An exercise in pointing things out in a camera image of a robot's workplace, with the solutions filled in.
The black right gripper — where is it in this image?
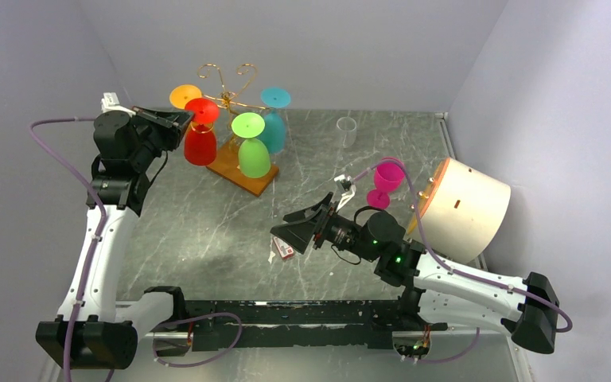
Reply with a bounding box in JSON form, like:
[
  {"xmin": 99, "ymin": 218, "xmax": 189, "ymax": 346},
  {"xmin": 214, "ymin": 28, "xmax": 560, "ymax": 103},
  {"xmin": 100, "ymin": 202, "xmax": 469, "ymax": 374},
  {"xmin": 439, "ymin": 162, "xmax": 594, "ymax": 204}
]
[{"xmin": 271, "ymin": 192, "xmax": 378, "ymax": 263}]

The aluminium frame rail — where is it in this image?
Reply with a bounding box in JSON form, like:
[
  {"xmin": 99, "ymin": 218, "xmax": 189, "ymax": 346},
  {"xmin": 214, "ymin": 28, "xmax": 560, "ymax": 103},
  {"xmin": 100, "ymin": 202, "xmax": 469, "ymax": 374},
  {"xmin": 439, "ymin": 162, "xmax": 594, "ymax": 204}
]
[{"xmin": 55, "ymin": 111, "xmax": 520, "ymax": 338}]

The clear wine glass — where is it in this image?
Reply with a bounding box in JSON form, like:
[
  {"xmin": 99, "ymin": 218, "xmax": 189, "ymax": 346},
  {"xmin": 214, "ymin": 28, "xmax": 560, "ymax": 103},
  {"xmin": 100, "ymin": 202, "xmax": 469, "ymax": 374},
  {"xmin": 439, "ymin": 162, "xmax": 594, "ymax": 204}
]
[{"xmin": 336, "ymin": 116, "xmax": 357, "ymax": 149}]

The blue plastic wine glass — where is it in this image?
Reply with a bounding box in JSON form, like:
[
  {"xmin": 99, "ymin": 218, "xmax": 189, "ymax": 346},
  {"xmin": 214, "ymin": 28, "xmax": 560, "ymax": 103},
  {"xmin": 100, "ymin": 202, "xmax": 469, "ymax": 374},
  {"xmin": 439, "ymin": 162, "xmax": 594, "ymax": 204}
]
[{"xmin": 259, "ymin": 87, "xmax": 291, "ymax": 154}]

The red plastic wine glass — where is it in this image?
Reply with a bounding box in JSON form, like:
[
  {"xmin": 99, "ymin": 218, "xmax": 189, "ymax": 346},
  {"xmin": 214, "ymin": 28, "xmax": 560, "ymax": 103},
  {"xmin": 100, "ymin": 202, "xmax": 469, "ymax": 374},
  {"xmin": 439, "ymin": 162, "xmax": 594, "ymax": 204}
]
[{"xmin": 184, "ymin": 98, "xmax": 220, "ymax": 166}]

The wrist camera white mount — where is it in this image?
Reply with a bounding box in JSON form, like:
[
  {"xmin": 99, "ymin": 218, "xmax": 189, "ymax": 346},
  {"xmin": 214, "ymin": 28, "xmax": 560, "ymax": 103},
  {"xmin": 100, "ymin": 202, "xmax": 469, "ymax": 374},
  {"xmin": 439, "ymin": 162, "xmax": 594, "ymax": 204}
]
[
  {"xmin": 101, "ymin": 92, "xmax": 136, "ymax": 116},
  {"xmin": 334, "ymin": 174, "xmax": 356, "ymax": 212}
]

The gold wire wine glass rack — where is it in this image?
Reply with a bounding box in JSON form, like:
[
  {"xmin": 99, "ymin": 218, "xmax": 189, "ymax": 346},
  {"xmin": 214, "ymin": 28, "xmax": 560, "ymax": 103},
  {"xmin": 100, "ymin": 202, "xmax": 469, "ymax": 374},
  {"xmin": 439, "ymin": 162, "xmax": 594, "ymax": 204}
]
[{"xmin": 197, "ymin": 63, "xmax": 278, "ymax": 197}]

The cream drum-shaped toy box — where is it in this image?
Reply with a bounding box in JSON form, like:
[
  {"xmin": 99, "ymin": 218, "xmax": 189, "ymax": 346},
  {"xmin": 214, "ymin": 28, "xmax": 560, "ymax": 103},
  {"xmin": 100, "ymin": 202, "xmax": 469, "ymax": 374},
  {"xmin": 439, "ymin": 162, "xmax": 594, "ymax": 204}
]
[{"xmin": 417, "ymin": 158, "xmax": 512, "ymax": 264}]

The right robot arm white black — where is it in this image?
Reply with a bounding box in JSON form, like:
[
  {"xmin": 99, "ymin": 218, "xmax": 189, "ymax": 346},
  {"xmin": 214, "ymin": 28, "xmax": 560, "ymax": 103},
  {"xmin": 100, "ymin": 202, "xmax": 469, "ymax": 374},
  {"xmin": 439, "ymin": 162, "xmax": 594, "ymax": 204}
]
[{"xmin": 270, "ymin": 193, "xmax": 559, "ymax": 354}]

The small red white card box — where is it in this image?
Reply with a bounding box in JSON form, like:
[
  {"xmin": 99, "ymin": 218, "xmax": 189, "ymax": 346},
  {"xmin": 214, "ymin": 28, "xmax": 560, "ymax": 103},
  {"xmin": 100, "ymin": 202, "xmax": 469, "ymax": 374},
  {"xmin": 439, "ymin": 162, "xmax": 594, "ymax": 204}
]
[{"xmin": 272, "ymin": 236, "xmax": 295, "ymax": 260}]

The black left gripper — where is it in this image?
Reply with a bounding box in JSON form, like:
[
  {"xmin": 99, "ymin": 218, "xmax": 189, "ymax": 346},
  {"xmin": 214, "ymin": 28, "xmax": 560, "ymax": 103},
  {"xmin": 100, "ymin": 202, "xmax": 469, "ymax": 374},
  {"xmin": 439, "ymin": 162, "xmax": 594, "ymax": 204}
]
[{"xmin": 130, "ymin": 105, "xmax": 195, "ymax": 170}]

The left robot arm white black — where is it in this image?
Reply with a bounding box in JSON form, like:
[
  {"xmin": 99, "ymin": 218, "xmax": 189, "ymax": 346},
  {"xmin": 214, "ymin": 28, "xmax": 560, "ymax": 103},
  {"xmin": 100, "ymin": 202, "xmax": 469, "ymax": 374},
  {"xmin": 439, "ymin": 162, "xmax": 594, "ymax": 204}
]
[{"xmin": 35, "ymin": 107, "xmax": 193, "ymax": 373}]

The green plastic wine glass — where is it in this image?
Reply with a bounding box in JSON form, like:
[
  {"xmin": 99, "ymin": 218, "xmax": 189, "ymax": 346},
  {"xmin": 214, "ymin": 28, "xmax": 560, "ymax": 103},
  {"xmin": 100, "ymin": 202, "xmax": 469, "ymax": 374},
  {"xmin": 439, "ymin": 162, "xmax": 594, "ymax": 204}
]
[{"xmin": 231, "ymin": 112, "xmax": 271, "ymax": 179}]

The pink plastic wine glass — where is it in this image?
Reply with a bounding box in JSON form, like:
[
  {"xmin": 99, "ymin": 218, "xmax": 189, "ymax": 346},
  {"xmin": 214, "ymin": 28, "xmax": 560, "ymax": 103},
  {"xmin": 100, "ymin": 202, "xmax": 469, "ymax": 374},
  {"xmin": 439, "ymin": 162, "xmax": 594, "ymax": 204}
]
[{"xmin": 366, "ymin": 157, "xmax": 405, "ymax": 209}]

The orange plastic wine glass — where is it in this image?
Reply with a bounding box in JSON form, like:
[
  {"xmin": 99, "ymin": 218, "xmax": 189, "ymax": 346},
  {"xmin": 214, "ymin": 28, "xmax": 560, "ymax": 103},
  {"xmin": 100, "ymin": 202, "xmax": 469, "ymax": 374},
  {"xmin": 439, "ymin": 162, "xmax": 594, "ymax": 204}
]
[{"xmin": 169, "ymin": 84, "xmax": 203, "ymax": 110}]

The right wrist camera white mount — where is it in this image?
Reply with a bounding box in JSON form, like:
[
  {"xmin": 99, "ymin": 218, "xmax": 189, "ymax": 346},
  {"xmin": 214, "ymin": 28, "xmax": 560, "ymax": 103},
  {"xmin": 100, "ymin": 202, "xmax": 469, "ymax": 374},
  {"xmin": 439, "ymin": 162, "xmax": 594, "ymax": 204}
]
[{"xmin": 334, "ymin": 174, "xmax": 356, "ymax": 212}]

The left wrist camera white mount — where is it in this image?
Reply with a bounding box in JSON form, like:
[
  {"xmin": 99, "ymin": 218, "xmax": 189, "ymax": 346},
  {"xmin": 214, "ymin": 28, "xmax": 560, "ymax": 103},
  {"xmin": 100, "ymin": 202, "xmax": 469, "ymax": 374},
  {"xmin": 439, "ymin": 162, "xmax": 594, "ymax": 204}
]
[{"xmin": 101, "ymin": 92, "xmax": 136, "ymax": 116}]

